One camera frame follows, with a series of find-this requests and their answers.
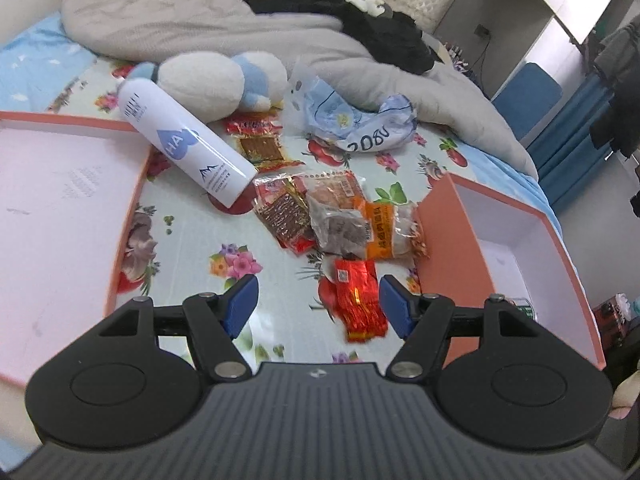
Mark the white and blue plush toy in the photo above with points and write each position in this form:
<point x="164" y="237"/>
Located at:
<point x="200" y="85"/>

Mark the red bordered clear snack packet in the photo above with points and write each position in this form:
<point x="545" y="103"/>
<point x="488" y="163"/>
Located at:
<point x="285" y="215"/>

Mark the clear packet of brown snacks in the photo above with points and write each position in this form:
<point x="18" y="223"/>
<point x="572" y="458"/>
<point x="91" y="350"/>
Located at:
<point x="337" y="227"/>

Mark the orange red snack packet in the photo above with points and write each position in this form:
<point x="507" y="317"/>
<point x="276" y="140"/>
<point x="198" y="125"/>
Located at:
<point x="335" y="187"/>

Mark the red printed carton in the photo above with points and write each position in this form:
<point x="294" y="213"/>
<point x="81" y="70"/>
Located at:
<point x="610" y="320"/>

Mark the green label snack packet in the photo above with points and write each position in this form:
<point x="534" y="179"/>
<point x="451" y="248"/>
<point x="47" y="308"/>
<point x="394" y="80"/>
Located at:
<point x="524" y="309"/>

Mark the red label brown strip packet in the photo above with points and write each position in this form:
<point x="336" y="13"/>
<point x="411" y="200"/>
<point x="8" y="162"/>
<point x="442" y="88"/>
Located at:
<point x="260" y="147"/>

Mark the orange cardboard box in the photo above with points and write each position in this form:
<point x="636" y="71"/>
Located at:
<point x="450" y="240"/>

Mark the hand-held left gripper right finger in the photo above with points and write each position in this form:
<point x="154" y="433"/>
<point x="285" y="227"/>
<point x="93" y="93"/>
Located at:
<point x="395" y="307"/>

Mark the grey quilt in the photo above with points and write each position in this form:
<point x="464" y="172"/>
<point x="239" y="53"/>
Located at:
<point x="175" y="15"/>

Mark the red foil snack packet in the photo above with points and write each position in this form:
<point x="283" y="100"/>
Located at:
<point x="357" y="300"/>

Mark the hanging dark clothes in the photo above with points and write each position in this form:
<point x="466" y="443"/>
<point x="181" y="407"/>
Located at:
<point x="625" y="85"/>

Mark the white wardrobe shelf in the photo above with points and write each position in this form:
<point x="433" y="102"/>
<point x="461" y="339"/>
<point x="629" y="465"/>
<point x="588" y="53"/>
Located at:
<point x="500" y="0"/>

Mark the floral printed tablecloth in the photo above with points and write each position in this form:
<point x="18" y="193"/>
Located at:
<point x="200" y="240"/>

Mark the black and white plush toy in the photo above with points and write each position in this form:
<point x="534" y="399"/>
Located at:
<point x="370" y="6"/>

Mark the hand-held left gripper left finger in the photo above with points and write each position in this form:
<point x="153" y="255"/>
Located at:
<point x="242" y="305"/>

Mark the orange box lid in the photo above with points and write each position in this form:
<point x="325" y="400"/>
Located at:
<point x="60" y="220"/>

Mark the black wall plug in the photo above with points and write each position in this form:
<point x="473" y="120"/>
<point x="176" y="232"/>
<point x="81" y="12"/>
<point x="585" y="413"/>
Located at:
<point x="482" y="31"/>

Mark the white spray bottle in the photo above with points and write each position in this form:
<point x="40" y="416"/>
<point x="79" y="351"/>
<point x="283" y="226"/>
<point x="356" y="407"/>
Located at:
<point x="180" y="145"/>

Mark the row of small bottles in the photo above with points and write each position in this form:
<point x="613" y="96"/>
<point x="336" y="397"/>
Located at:
<point x="459" y="55"/>

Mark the light blue bedsheet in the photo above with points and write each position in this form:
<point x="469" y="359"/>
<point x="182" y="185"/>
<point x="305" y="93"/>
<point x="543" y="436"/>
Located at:
<point x="30" y="45"/>

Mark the blue curtain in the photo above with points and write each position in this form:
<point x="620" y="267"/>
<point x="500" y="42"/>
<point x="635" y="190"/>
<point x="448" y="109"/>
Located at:
<point x="575" y="160"/>

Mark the crumpled blue white plastic bag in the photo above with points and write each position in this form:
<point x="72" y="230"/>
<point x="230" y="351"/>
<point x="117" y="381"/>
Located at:
<point x="350" y="125"/>

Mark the blue chair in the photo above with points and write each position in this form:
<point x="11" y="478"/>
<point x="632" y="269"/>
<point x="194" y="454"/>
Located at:
<point x="530" y="95"/>

